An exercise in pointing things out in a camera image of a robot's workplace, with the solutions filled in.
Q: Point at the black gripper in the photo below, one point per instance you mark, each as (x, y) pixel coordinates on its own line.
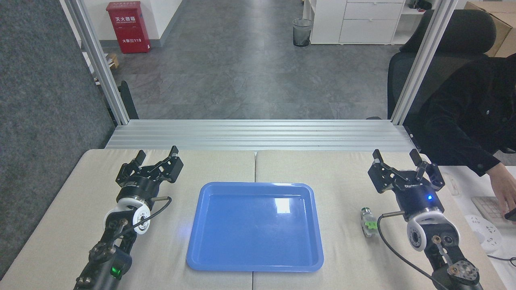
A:
(137, 188)
(419, 197)

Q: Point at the silver aluminium post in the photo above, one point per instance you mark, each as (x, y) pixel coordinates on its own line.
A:
(98, 60)
(423, 60)

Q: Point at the person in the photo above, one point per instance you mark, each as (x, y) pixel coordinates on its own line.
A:
(471, 108)

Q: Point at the blue plastic tray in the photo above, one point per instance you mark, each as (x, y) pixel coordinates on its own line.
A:
(250, 233)

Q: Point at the white power strip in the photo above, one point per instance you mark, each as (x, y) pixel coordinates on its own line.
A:
(485, 233)

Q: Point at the green and silver switch part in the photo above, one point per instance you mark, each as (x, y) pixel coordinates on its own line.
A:
(369, 223)

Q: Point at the white computer mouse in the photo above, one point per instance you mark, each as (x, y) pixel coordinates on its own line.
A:
(452, 184)

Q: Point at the red fire extinguisher box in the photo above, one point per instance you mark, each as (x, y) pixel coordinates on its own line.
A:
(129, 28)

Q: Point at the white drawer cabinet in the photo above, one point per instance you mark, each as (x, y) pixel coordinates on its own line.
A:
(363, 22)

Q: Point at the small black device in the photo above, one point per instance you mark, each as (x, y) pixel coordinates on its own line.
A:
(511, 216)

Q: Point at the black mesh waste bin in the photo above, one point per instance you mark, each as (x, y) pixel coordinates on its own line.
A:
(302, 33)

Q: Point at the silver aluminium rail frame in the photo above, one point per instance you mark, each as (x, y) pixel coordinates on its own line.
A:
(258, 135)

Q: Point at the black office chair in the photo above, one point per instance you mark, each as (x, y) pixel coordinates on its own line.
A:
(451, 36)

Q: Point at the white keyboard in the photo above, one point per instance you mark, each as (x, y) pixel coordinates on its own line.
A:
(487, 207)

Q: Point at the large cardboard box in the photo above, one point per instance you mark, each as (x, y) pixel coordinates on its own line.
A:
(504, 28)

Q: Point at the small cardboard box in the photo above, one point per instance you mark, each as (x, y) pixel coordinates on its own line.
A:
(113, 60)

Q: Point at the person's hand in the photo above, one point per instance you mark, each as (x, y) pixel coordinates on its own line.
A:
(504, 189)

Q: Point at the black partition foot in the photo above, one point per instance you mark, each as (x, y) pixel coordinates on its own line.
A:
(129, 100)

